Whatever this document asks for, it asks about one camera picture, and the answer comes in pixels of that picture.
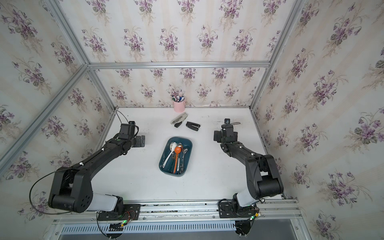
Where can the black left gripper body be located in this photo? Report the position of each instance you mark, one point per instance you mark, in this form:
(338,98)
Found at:
(136,141)

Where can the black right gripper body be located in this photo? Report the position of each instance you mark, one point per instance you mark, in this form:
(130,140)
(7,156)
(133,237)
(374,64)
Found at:
(218,134)

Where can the white plastic spoon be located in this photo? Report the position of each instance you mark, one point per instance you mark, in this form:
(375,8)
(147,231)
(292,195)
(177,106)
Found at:
(173,145)

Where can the orange plastic spoon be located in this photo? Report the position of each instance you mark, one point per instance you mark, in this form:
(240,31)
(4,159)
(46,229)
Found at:
(178,150)

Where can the teal plastic storage box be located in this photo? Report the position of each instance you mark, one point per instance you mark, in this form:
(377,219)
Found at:
(168,169)

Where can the dotted steel spoon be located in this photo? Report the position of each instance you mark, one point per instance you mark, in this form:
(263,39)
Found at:
(182,160)

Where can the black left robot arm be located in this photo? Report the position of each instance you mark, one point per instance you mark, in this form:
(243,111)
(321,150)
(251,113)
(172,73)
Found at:
(72,187)

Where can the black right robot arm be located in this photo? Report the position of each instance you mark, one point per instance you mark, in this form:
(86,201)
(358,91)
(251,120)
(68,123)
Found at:
(262,174)

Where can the pink pen cup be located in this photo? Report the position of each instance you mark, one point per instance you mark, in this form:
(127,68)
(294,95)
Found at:
(179,105)

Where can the pens in cup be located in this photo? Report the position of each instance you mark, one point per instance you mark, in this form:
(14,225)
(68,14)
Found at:
(177,97)

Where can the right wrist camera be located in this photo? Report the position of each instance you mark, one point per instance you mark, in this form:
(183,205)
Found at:
(228,124)

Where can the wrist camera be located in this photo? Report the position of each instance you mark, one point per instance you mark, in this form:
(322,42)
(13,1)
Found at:
(228,124)
(128,131)

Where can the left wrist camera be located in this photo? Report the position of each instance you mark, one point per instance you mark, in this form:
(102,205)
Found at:
(128,131)

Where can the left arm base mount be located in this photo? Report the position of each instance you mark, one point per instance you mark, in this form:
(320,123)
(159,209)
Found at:
(128,212)

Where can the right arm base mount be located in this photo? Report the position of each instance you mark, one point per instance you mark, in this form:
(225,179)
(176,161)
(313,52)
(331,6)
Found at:
(231,209)

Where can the aluminium rail frame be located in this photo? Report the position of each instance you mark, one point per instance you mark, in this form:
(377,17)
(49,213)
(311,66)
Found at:
(277,218)

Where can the white slotted cable duct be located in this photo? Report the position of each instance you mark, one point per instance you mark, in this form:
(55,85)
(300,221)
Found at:
(148,227)

